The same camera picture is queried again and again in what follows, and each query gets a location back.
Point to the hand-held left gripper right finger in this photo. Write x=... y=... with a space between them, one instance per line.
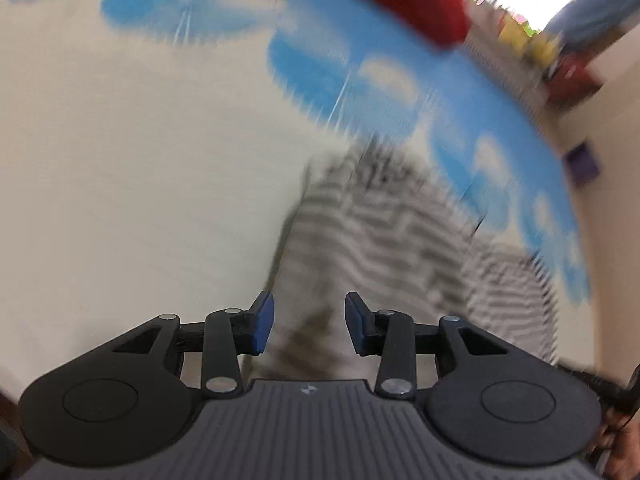
x=356 y=325

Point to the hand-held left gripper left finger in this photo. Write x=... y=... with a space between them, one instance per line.
x=260 y=325

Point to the striped hoodie with white vest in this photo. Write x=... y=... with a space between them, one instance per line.
x=390 y=240

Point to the person's right hand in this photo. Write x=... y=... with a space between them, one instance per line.
x=622 y=452

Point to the blue and green bed sheet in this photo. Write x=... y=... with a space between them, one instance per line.
x=125 y=160

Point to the purple bag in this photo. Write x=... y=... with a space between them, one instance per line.
x=582 y=164

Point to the yellow duck plush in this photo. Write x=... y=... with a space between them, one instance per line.
x=514 y=34

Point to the yellow bear plush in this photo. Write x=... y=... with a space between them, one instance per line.
x=542 y=50

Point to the blue curtain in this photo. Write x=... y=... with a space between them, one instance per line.
x=610 y=5

